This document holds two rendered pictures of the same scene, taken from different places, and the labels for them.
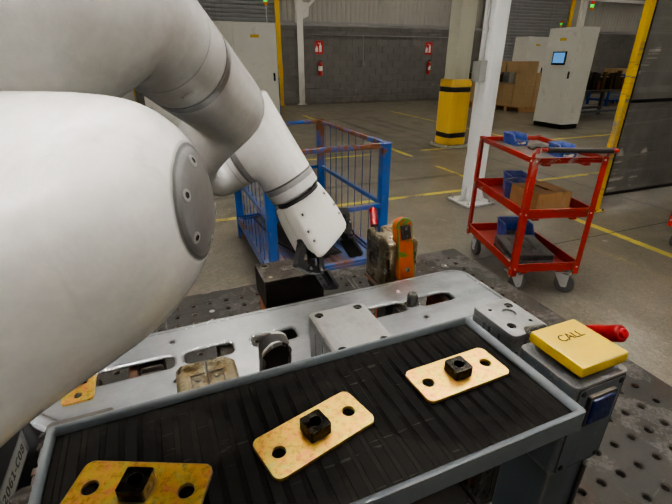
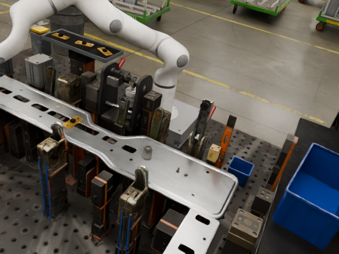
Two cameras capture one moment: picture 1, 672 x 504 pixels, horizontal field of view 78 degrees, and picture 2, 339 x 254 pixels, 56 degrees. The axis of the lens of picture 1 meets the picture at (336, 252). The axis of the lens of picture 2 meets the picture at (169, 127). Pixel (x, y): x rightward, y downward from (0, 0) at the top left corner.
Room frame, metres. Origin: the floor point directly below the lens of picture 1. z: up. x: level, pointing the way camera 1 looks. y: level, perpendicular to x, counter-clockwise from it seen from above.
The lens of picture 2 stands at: (0.90, 1.32, 1.76)
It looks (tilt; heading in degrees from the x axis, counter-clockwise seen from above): 35 degrees down; 224
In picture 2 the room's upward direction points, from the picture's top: 10 degrees clockwise
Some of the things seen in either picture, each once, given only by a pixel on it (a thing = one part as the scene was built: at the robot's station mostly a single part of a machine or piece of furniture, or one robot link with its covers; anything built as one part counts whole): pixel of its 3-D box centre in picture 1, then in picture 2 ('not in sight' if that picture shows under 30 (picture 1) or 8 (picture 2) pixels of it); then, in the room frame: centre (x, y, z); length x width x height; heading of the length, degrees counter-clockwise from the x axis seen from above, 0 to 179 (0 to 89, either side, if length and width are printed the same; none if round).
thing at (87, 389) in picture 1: (79, 378); (72, 121); (0.44, 0.35, 1.01); 0.08 x 0.04 x 0.01; 23
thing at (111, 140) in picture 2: not in sight; (109, 170); (0.37, 0.52, 0.84); 0.12 x 0.05 x 0.29; 23
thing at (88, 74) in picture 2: not in sight; (89, 111); (0.28, 0.18, 0.90); 0.05 x 0.05 x 0.40; 23
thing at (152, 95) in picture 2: not in sight; (147, 135); (0.16, 0.47, 0.91); 0.07 x 0.05 x 0.42; 23
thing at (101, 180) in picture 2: not in sight; (101, 207); (0.50, 0.67, 0.84); 0.11 x 0.08 x 0.29; 23
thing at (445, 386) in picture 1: (458, 369); (60, 35); (0.28, -0.10, 1.17); 0.08 x 0.04 x 0.01; 115
